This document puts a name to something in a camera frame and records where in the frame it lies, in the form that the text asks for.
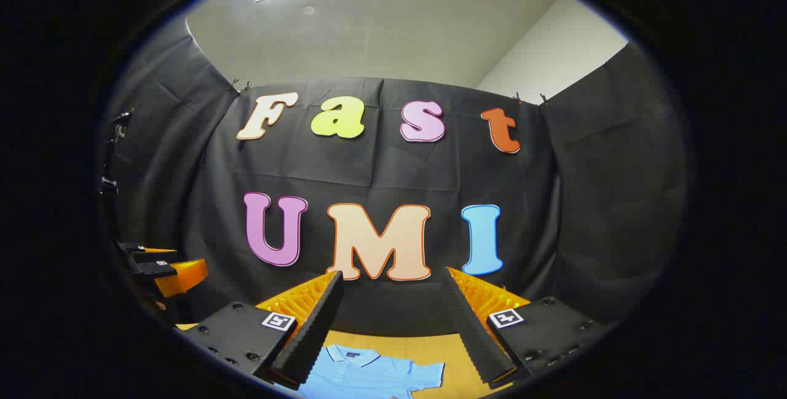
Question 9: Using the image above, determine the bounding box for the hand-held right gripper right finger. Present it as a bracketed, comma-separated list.
[440, 267, 615, 387]

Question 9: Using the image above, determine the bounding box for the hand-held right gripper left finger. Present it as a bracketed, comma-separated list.
[178, 270, 345, 390]

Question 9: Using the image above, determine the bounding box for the light blue T-shirt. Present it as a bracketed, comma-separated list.
[298, 344, 446, 399]

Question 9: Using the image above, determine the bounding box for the black backdrop cloth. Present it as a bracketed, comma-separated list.
[101, 15, 689, 338]

